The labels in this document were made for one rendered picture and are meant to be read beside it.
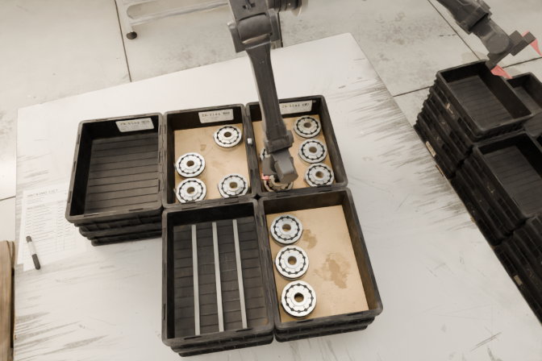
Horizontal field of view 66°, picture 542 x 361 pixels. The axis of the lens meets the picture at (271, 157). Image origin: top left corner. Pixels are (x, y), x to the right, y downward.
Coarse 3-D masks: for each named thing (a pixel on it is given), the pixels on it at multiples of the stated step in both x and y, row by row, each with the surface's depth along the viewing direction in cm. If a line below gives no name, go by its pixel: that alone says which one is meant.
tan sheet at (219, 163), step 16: (208, 128) 160; (240, 128) 160; (176, 144) 156; (192, 144) 156; (208, 144) 156; (176, 160) 152; (208, 160) 152; (224, 160) 152; (240, 160) 152; (176, 176) 148; (208, 176) 148; (192, 192) 145; (208, 192) 145
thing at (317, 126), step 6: (300, 120) 158; (312, 120) 158; (318, 120) 158; (294, 126) 156; (300, 126) 156; (318, 126) 157; (300, 132) 155; (306, 132) 155; (312, 132) 155; (318, 132) 155
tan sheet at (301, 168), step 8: (288, 120) 162; (256, 128) 160; (288, 128) 160; (256, 136) 158; (320, 136) 158; (256, 144) 156; (296, 144) 156; (256, 152) 154; (296, 152) 154; (312, 152) 154; (296, 160) 152; (328, 160) 152; (296, 168) 150; (304, 168) 150; (320, 176) 148; (296, 184) 146; (304, 184) 146; (264, 192) 144
